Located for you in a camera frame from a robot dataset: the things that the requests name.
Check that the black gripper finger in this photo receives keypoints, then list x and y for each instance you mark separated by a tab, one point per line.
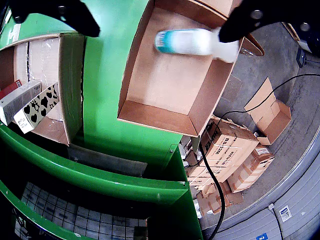
250	17
75	17

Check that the white plastic bottle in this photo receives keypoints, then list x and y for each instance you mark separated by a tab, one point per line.
190	42

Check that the red brown product box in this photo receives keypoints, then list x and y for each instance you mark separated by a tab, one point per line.
10	88

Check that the open brown cardboard box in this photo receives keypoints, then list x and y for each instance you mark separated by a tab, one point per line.
170	87
217	6

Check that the small black box device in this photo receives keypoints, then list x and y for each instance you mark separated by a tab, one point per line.
301	57

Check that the shallow cardboard tray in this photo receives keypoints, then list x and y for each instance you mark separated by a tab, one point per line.
70	87

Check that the narrow brown board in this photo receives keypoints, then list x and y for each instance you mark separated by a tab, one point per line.
291	31

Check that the white cow print carton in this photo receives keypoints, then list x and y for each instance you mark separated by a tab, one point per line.
37	107

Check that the tall plain white carton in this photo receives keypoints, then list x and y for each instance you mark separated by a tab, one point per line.
17	100

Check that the small open flapped carton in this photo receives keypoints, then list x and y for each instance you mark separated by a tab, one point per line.
272	120

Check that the brown printed storage carton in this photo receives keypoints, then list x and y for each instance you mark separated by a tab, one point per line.
230	145

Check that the green metal shelf rack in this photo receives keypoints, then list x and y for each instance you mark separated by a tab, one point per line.
100	180

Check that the small brown taped cartons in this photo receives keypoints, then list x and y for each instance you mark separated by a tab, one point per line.
212	202

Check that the white printed label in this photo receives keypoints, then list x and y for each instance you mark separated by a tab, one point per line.
285	213

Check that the blue square sign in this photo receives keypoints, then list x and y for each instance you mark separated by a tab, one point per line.
261	236

